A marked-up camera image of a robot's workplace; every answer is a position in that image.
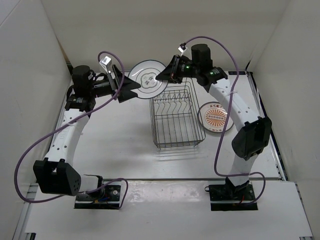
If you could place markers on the white plate blue cloud motif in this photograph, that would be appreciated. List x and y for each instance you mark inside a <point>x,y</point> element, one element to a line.
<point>144,73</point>

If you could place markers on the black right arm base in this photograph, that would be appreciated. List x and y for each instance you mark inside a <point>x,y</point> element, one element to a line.
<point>224,197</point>

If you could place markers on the metal wire dish rack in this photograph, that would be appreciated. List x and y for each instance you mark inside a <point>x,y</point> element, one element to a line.
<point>174,117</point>

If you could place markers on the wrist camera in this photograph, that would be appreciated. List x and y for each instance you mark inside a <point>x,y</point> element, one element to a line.
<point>82,78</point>
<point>201,55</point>

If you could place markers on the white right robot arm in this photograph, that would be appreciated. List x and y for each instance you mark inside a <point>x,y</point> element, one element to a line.
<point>253,131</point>

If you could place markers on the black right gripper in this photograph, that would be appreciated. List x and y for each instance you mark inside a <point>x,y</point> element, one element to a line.
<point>169,73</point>

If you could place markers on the aluminium front rail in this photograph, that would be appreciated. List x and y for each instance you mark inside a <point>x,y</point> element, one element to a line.
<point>194,179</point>

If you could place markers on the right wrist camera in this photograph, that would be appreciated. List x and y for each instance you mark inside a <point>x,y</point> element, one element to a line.
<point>201,55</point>

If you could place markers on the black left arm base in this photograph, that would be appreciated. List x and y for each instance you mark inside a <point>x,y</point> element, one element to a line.
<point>107,199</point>

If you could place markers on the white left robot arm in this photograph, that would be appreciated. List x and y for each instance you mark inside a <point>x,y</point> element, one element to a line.
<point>55,173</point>

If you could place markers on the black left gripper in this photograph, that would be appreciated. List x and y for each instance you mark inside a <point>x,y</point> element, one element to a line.
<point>125,93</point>

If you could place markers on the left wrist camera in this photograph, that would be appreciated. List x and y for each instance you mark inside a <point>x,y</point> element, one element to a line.
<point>82,78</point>

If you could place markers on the plate with orange sunburst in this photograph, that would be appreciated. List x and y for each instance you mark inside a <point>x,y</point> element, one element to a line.
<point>212,117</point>

